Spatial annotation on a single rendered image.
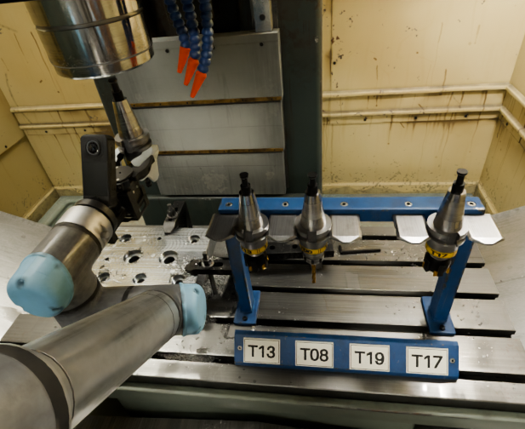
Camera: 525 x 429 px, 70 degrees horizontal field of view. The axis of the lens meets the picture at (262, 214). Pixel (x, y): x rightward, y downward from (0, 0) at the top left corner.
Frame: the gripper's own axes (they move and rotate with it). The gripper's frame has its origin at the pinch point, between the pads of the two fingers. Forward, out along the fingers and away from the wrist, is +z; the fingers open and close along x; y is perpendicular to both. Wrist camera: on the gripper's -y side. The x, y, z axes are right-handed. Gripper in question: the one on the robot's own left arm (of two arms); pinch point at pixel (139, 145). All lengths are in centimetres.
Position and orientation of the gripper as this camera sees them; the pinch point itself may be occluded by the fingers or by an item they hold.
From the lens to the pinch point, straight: 77.0
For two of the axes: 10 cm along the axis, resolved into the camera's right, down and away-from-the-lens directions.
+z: 1.5, -6.4, 7.6
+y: 1.0, 7.7, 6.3
